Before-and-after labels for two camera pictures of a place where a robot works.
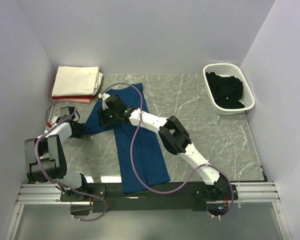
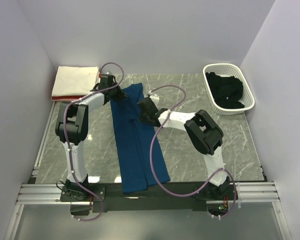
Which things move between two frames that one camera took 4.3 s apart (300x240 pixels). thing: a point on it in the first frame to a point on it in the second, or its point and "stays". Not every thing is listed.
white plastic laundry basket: x=229 y=93 stays
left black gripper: x=81 y=127 to x=121 y=94
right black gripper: x=102 y=116 to x=142 y=119
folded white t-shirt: x=77 y=81 stays
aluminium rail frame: x=248 y=193 stays
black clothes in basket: x=227 y=91 stays
